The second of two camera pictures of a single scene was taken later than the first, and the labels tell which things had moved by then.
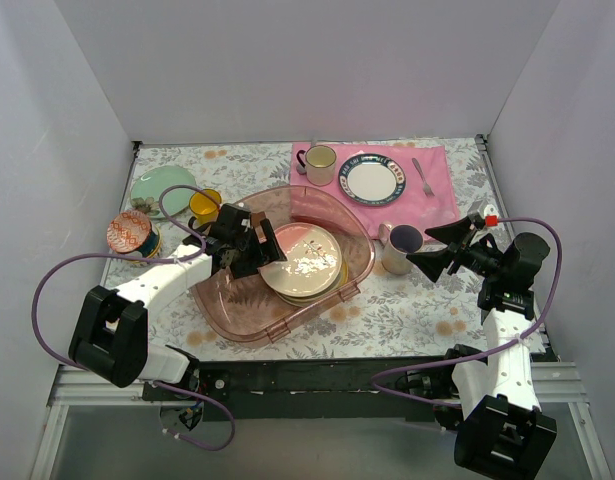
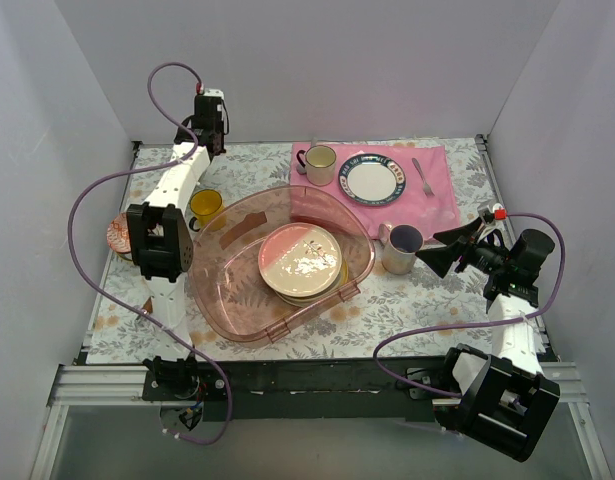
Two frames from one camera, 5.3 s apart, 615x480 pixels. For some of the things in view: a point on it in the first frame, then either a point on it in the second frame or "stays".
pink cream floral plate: (313, 260) stays
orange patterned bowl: (127, 231) stays
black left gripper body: (252, 245) → (210, 140)
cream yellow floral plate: (322, 297) stays
